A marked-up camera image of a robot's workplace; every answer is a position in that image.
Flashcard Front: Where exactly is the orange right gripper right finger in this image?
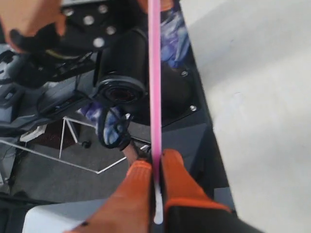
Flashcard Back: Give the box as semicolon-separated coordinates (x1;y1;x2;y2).
161;149;259;233

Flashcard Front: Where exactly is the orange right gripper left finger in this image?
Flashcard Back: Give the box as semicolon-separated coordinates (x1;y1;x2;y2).
69;160;152;233

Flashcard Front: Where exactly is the pink thin stick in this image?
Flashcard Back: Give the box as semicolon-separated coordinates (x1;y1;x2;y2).
148;0;164;225

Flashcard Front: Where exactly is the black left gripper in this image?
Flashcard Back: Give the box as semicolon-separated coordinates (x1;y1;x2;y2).
0;0;134;83

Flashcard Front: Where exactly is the black cable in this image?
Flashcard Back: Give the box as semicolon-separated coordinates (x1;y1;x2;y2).
36;72;133;150

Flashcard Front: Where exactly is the white metal frame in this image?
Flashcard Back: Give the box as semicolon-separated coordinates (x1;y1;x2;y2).
0;116;151;175

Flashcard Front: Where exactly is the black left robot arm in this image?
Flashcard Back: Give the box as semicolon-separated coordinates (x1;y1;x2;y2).
0;0;150;137

